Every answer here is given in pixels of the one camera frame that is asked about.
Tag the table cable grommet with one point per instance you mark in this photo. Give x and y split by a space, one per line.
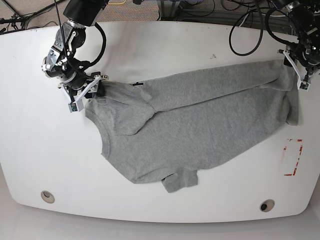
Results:
47 197
267 205

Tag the black tripod legs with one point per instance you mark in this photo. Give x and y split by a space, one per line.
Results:
19 22

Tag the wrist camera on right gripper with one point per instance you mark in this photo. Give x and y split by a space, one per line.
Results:
76 106

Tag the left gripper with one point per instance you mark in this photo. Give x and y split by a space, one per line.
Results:
304 73

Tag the right table cable grommet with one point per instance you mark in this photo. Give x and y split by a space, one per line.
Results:
267 205

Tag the left table cable grommet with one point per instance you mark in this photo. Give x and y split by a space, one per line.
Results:
47 197

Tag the red tape rectangle marking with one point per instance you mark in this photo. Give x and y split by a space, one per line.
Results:
291 155

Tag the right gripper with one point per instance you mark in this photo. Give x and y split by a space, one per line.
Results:
79 87

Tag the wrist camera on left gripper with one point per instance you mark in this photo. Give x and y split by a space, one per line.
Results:
303 85

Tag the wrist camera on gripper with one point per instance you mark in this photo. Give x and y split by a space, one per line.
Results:
76 106
303 85

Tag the grey T-shirt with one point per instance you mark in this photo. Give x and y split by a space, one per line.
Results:
167 129

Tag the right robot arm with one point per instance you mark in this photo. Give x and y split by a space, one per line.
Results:
60 62

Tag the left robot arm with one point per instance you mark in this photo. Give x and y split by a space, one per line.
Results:
304 19

